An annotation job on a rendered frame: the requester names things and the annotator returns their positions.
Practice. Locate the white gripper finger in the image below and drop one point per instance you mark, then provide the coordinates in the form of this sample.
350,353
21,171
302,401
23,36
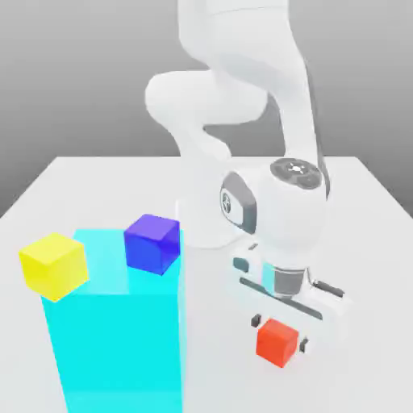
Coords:
255,320
303,344

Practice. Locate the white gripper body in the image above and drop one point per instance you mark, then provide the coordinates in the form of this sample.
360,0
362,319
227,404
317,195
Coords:
329,314

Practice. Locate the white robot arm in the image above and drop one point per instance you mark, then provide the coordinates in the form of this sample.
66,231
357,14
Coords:
232,96

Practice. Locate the small red cube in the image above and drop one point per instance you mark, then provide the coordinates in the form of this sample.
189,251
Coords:
276,342

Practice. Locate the small blue cube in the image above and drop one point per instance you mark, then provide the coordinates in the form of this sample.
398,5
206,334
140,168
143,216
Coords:
150,245

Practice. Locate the small yellow cube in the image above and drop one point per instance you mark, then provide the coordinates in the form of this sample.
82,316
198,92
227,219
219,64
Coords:
53,267

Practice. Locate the large cyan box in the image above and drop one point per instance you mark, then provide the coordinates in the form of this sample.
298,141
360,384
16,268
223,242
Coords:
116,338

